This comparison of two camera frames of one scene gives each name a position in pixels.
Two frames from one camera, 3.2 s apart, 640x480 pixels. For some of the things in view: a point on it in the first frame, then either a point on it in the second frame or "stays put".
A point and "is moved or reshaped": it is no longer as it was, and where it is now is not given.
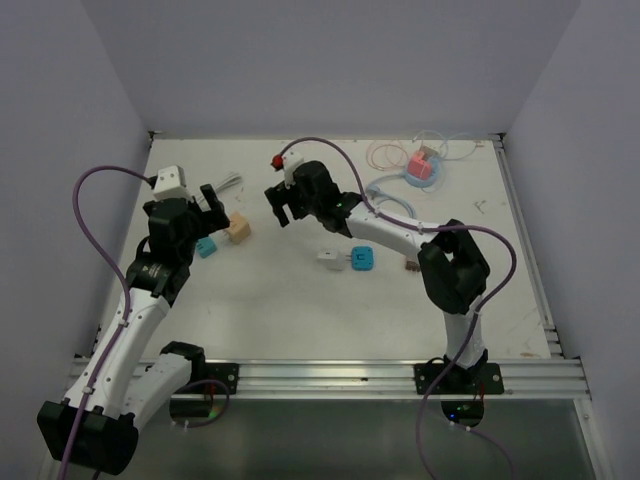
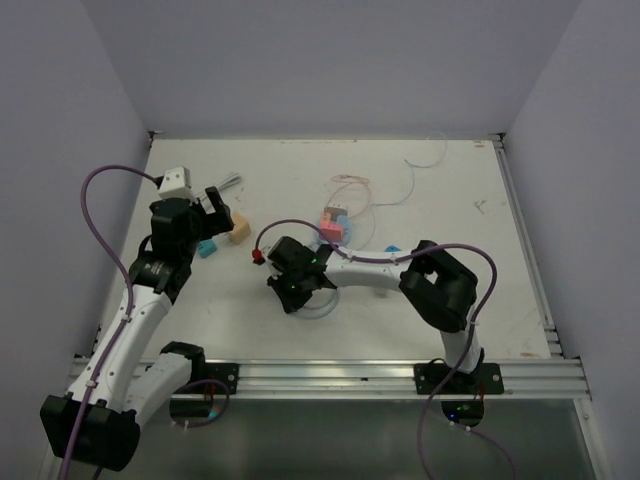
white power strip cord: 231,178 stays put
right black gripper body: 301,208 → 294,290
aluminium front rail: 393,380 stays put
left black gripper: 210,220 stays put
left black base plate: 223,372 stays put
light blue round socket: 434,174 is moved or reshaped
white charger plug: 333,259 is moved or reshaped
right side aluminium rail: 514,193 stays put
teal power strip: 206,247 stays put
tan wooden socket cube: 239,228 stays put
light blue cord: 378,196 → 311,313
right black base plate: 483,379 stays put
